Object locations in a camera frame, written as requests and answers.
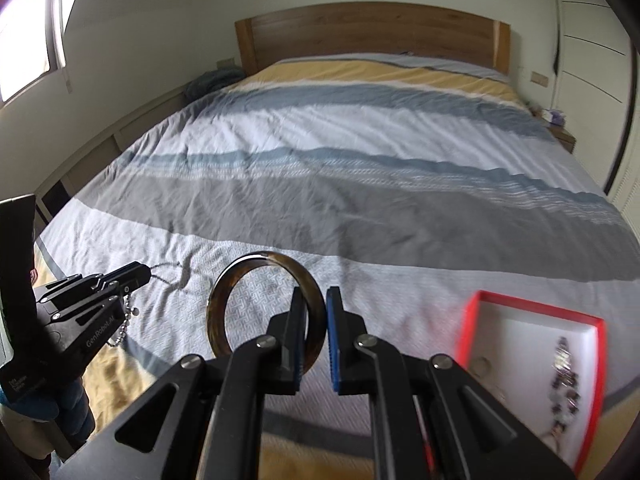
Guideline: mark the window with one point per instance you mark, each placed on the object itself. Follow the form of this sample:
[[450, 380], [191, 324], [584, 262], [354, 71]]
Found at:
[[30, 35]]

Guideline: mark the wooden headboard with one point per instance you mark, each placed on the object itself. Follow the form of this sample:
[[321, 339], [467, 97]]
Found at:
[[370, 30]]

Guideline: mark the white wardrobe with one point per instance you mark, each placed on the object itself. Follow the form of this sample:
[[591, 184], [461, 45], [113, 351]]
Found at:
[[595, 60]]

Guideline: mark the wall socket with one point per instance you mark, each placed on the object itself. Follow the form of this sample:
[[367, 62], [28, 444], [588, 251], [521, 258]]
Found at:
[[225, 63], [539, 78]]

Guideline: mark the low white wall cabinet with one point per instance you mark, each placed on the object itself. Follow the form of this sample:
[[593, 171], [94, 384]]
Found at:
[[100, 155]]

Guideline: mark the red cardboard box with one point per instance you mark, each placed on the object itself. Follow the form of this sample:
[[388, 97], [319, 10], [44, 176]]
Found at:
[[515, 345]]

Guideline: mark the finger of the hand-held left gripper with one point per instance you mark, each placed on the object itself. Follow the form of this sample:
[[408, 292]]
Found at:
[[95, 307], [115, 275]]

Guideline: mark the dark brown bangle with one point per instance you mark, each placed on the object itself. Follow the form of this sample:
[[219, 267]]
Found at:
[[260, 256]]

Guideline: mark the person's left forearm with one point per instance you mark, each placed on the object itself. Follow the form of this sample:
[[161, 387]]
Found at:
[[65, 400]]

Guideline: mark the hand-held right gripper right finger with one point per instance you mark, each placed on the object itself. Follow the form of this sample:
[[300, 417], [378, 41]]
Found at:
[[332, 340]]

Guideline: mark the striped bed with headboard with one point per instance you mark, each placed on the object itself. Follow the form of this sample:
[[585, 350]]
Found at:
[[350, 160]]

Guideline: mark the wooden nightstand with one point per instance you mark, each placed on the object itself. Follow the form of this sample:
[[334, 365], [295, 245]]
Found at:
[[562, 137]]

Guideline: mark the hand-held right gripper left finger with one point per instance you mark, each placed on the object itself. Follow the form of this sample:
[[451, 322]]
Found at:
[[300, 340]]

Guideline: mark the tissue box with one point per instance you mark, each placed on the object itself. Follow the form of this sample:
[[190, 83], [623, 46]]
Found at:
[[554, 118]]

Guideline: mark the blue cloth bundle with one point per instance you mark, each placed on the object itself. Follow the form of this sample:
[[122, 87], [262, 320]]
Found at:
[[210, 82]]

